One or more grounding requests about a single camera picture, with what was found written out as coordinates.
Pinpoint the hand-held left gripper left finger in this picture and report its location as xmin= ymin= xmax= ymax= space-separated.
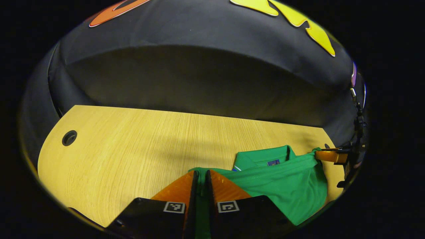
xmin=107 ymin=170 xmax=200 ymax=239

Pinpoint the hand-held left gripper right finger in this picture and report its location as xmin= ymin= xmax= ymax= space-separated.
xmin=205 ymin=169 xmax=297 ymax=239

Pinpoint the green T-shirt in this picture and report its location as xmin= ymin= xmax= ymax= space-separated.
xmin=188 ymin=145 xmax=329 ymax=239

